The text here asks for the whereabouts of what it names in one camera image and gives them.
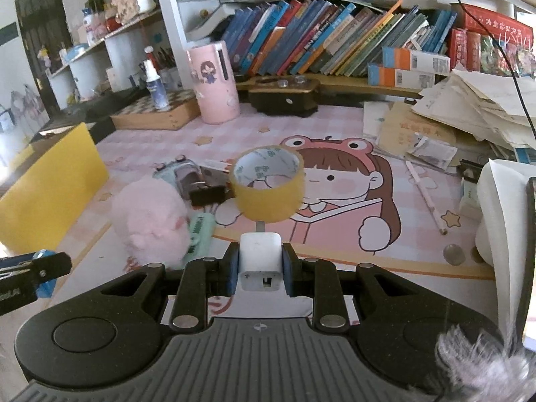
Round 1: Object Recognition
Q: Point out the black binder clip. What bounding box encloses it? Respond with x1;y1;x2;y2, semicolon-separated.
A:
188;184;227;207

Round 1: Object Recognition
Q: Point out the pink pen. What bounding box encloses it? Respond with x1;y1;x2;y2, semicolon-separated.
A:
405;161;447;235

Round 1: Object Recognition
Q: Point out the yellow cardboard box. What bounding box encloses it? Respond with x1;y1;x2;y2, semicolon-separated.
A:
1;124;109;254

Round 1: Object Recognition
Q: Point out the silver coin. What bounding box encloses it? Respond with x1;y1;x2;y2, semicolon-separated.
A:
443;244;466;266

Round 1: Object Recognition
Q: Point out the grey toy camera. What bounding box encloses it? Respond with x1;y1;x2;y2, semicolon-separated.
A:
153;154;203;201

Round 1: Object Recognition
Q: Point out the pink cylindrical container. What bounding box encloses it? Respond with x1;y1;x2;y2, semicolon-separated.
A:
186;41;240;124

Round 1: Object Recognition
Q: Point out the pink plush toy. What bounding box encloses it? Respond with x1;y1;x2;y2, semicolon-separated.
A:
110;177;191;269

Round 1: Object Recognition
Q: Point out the white power adapter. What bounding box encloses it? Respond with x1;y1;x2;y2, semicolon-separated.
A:
238;232;282;292

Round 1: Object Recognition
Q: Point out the row of leaning books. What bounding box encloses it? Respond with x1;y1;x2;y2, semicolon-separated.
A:
219;0;458;84

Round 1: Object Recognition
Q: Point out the pink cartoon desk mat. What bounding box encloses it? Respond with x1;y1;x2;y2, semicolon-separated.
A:
53;105;497;319

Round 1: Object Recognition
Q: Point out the white spray bottle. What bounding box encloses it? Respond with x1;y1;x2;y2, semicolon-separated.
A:
143;60;169;111

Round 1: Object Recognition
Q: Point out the black wooden box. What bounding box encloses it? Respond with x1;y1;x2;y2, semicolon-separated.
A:
248;75;321;118

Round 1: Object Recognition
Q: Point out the wooden chess board box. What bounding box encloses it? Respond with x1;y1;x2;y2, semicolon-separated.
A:
111;90;200;131

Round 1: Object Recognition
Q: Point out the orange white box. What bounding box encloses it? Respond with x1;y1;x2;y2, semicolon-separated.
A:
367;64;435;90

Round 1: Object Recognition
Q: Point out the stack of papers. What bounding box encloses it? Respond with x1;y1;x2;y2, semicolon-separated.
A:
361;68;536;164

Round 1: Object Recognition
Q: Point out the yellow tape roll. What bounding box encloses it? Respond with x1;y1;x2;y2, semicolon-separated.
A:
229;145;305;223

